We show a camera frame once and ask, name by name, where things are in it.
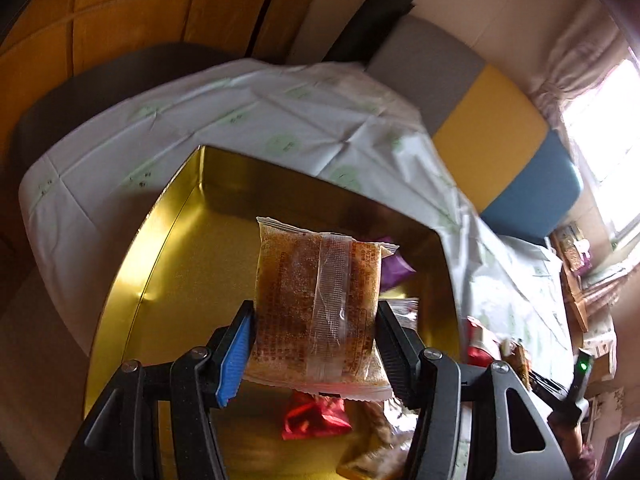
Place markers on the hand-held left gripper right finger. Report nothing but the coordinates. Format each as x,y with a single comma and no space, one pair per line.
395,355

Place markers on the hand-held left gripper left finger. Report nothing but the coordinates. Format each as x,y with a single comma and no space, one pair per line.
232,355

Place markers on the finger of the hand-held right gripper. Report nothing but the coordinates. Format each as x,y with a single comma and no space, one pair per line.
547,385

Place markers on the yellow wafer stick packet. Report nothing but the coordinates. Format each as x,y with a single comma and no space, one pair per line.
516,360

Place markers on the white packet with red label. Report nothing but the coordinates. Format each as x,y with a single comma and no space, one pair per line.
407,310

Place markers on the clear brown pastry packet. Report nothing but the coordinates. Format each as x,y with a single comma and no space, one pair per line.
300,310

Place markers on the purple snack packet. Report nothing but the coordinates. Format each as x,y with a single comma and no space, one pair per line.
395,270

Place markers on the gold tin box maroon outside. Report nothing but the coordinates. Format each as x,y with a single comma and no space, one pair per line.
200,260

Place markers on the shiny red snack packet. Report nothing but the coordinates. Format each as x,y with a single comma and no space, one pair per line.
315,417

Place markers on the yellow-brown nut packet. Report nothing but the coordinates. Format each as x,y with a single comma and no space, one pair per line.
372,460

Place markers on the person's right forearm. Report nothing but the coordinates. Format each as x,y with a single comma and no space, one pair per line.
580,455

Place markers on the red-orange snack packet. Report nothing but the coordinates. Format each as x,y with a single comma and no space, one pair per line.
479,350

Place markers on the wooden side table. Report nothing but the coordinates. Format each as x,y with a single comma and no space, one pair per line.
590,300

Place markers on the small purple packet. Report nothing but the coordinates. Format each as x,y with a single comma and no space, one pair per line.
585,264

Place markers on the patterned tissue box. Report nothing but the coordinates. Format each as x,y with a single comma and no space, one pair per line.
570,247

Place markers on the white cloud-print tablecloth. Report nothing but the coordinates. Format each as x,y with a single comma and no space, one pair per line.
250,110

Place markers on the window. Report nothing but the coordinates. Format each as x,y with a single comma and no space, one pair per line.
620,135

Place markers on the beige curtain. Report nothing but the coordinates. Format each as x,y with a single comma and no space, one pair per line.
575,60

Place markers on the black rolled mat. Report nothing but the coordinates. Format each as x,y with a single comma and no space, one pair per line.
370,20

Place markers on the wooden cabinet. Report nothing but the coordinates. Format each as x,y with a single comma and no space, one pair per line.
125,5

